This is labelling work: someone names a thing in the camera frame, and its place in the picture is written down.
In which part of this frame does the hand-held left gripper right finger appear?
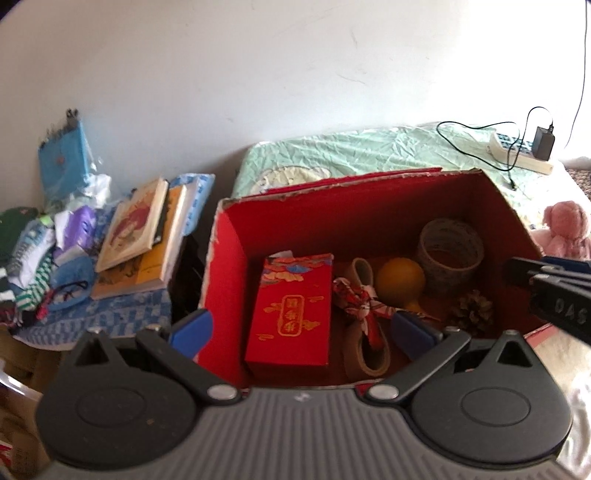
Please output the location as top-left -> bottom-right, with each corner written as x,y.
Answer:
358,310 -> 536,408

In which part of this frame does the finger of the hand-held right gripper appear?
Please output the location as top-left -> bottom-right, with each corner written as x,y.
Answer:
541,257 -> 591,280
502,257 -> 591,297

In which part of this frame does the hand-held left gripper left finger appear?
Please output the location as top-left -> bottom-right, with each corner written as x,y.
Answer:
73,308 -> 243,408

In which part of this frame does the brown wooden gourd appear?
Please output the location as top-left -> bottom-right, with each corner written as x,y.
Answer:
374,257 -> 426,315

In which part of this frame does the red cardboard box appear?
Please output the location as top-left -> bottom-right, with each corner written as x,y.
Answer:
198,168 -> 555,389

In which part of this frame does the brown packing tape roll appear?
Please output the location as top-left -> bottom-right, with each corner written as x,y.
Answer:
417,218 -> 485,297

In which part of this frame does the brown pine cone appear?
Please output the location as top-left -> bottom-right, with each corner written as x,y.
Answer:
449,290 -> 496,337

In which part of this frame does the beige strap with red ribbon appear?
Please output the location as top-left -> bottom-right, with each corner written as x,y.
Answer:
332,257 -> 416,378

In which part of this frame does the red patterned tissue box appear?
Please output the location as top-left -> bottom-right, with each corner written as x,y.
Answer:
244,250 -> 336,382

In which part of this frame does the pink plush toy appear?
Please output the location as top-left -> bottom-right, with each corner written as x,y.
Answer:
529,200 -> 591,260

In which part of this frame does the stack of books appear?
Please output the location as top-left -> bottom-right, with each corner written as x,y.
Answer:
90,185 -> 191,301

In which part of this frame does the blue checkered cloth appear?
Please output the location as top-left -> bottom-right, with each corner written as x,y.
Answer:
14,173 -> 217,345

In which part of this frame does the dark patterned cloth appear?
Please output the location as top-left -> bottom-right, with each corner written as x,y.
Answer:
566,168 -> 591,205

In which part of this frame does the cream book with red picture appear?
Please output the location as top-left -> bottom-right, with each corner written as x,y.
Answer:
95,176 -> 170,273

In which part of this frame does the white power strip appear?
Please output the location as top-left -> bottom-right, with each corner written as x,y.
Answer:
488,131 -> 555,176

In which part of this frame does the purple package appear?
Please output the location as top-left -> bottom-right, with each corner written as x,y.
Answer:
53,205 -> 100,260

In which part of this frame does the pile of folded clothes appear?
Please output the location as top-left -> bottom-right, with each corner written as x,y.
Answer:
9,226 -> 59,315

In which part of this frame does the brown cardboard box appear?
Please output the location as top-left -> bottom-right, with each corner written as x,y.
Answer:
0,332 -> 62,480

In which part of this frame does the crumpled white plastic bag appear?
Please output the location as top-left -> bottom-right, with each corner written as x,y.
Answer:
81,173 -> 114,205

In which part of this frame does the blue plastic-wrapped package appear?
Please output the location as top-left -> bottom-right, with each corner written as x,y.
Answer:
37,108 -> 100,200

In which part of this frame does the black power adapter with cable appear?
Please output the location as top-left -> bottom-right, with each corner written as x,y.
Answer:
436,107 -> 557,191

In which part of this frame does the thin grey cable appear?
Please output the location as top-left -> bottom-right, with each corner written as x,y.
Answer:
566,0 -> 586,150

